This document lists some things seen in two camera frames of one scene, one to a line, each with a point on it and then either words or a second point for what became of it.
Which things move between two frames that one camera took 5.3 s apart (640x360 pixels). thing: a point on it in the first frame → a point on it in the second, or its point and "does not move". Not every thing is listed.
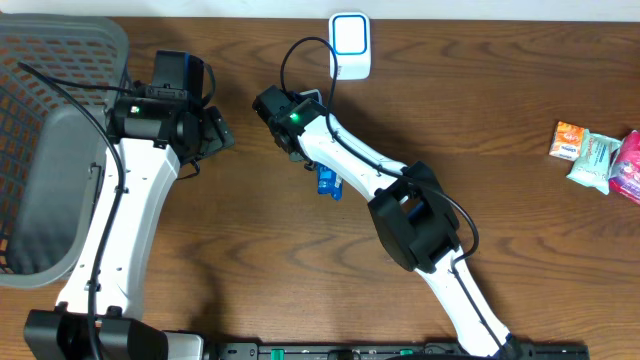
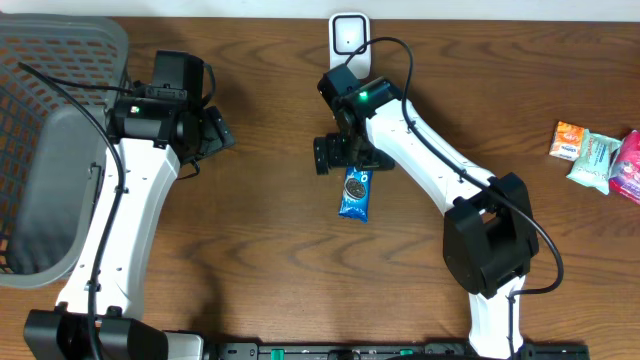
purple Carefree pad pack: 625,177 does not move
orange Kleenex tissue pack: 566,141 does not move
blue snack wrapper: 329,182 → 354,201
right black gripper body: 295,155 → 344,150
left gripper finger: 215,134 does not move
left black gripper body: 212,133 does not move
